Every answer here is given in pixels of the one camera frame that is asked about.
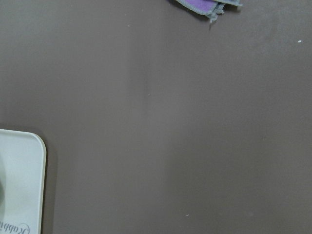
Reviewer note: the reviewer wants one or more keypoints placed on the folded grey cloth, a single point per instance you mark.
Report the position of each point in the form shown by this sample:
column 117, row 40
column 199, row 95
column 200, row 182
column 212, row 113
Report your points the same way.
column 209, row 8

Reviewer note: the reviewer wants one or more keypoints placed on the cream rabbit serving tray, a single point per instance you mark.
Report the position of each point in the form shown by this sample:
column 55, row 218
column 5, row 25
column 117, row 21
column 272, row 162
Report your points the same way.
column 22, row 176

